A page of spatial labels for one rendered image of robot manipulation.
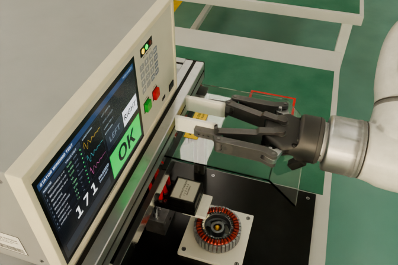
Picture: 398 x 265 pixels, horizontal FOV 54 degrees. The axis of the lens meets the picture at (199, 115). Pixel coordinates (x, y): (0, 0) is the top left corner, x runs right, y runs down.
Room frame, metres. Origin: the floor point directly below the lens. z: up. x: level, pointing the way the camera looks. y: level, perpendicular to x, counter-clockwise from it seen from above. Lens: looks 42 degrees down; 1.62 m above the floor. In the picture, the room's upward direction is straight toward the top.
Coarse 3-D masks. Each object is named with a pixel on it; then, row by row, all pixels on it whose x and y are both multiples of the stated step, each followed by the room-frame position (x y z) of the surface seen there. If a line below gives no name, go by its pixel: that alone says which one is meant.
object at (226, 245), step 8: (216, 208) 0.57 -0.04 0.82; (224, 208) 0.57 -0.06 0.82; (208, 216) 0.55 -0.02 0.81; (216, 216) 0.55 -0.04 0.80; (224, 216) 0.55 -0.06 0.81; (232, 216) 0.54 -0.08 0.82; (200, 224) 0.52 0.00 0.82; (208, 224) 0.54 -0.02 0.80; (216, 224) 0.53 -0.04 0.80; (224, 224) 0.54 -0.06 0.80; (232, 224) 0.52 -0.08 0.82; (240, 224) 0.52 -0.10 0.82; (200, 232) 0.50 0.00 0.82; (216, 232) 0.51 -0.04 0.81; (224, 232) 0.51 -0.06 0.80; (232, 232) 0.50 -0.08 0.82; (240, 232) 0.50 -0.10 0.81; (200, 240) 0.48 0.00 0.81; (208, 240) 0.48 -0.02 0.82; (216, 240) 0.48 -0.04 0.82; (224, 240) 0.48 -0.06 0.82; (232, 240) 0.48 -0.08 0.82; (208, 248) 0.47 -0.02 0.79; (216, 248) 0.47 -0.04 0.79; (224, 248) 0.47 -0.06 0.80
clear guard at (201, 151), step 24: (216, 96) 0.69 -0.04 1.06; (264, 96) 0.69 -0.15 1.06; (216, 120) 0.61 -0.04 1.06; (240, 120) 0.61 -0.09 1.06; (192, 144) 0.54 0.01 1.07; (216, 168) 0.48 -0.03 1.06; (240, 168) 0.48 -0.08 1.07; (264, 168) 0.48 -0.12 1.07; (288, 168) 0.51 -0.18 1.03; (288, 192) 0.46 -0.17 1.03
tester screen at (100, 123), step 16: (128, 80) 0.48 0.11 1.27; (112, 96) 0.43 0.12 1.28; (128, 96) 0.47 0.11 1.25; (96, 112) 0.39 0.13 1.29; (112, 112) 0.42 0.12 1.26; (96, 128) 0.38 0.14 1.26; (128, 128) 0.45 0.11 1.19; (80, 144) 0.34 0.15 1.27; (96, 144) 0.37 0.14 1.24; (64, 160) 0.31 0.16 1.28; (80, 160) 0.33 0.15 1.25; (96, 160) 0.36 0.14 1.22; (48, 176) 0.28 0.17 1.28; (64, 176) 0.30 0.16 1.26; (80, 176) 0.33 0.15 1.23; (96, 176) 0.35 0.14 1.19; (112, 176) 0.39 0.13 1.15; (48, 192) 0.27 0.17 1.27; (64, 192) 0.29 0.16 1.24; (80, 192) 0.32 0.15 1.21; (48, 208) 0.26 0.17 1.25; (64, 208) 0.29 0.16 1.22; (96, 208) 0.34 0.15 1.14; (64, 224) 0.28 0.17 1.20; (64, 240) 0.27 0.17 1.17
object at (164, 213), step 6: (162, 210) 0.56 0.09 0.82; (168, 210) 0.56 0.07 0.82; (150, 216) 0.54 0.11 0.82; (156, 216) 0.54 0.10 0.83; (162, 216) 0.54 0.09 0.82; (168, 216) 0.55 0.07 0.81; (150, 222) 0.53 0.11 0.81; (156, 222) 0.53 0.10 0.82; (162, 222) 0.52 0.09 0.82; (168, 222) 0.55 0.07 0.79; (150, 228) 0.53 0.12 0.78; (156, 228) 0.53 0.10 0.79; (162, 228) 0.52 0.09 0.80; (162, 234) 0.52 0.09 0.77
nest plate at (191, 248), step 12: (192, 216) 0.57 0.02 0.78; (240, 216) 0.57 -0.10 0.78; (252, 216) 0.57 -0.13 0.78; (192, 228) 0.53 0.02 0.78; (228, 228) 0.53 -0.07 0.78; (192, 240) 0.50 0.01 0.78; (240, 240) 0.50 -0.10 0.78; (180, 252) 0.47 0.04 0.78; (192, 252) 0.47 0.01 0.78; (204, 252) 0.47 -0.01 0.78; (216, 252) 0.47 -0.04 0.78; (228, 252) 0.47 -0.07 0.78; (240, 252) 0.47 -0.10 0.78; (216, 264) 0.44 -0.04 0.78; (228, 264) 0.44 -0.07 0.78; (240, 264) 0.44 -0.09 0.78
